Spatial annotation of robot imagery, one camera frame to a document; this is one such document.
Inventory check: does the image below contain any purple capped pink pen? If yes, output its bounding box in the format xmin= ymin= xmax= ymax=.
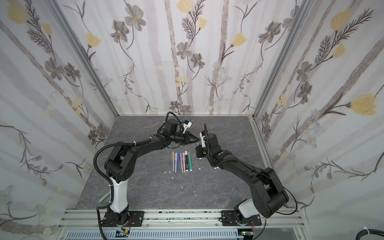
xmin=179 ymin=153 xmax=184 ymax=173

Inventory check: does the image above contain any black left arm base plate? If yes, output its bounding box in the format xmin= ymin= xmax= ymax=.
xmin=101 ymin=211 xmax=144 ymax=227

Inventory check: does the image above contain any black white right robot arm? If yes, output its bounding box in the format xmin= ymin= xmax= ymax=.
xmin=196 ymin=131 xmax=290 ymax=226

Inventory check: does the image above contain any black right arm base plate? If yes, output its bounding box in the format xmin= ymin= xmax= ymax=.
xmin=219 ymin=210 xmax=262 ymax=227

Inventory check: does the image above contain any black pen white cap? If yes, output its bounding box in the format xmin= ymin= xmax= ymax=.
xmin=184 ymin=151 xmax=189 ymax=172

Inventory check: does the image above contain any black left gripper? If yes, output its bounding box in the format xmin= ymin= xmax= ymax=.
xmin=169 ymin=131 xmax=200 ymax=145

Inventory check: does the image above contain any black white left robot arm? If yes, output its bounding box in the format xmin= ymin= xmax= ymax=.
xmin=101 ymin=118 xmax=199 ymax=227

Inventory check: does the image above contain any black corrugated left cable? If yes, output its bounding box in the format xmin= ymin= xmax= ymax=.
xmin=92 ymin=142 xmax=136 ymax=240

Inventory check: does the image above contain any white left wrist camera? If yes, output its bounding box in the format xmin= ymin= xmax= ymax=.
xmin=181 ymin=120 xmax=192 ymax=134

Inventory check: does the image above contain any aluminium front rail frame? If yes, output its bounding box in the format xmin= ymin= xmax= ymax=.
xmin=54 ymin=209 xmax=310 ymax=240

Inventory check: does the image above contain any white slotted cable duct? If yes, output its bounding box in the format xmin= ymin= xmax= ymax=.
xmin=62 ymin=229 xmax=244 ymax=240

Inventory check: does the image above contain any teal green highlighter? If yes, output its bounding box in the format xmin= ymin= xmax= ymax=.
xmin=188 ymin=152 xmax=193 ymax=172

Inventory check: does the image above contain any dark blue pen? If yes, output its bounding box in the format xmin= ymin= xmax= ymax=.
xmin=176 ymin=153 xmax=180 ymax=173

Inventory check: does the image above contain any black cable bottom right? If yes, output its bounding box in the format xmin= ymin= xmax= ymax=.
xmin=355 ymin=227 xmax=384 ymax=240

